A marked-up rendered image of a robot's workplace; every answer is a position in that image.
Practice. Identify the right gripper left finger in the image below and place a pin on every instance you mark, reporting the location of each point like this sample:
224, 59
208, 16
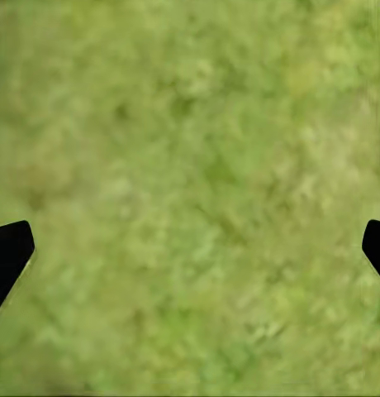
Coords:
16, 247

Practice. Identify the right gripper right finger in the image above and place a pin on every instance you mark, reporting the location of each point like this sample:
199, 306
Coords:
371, 243

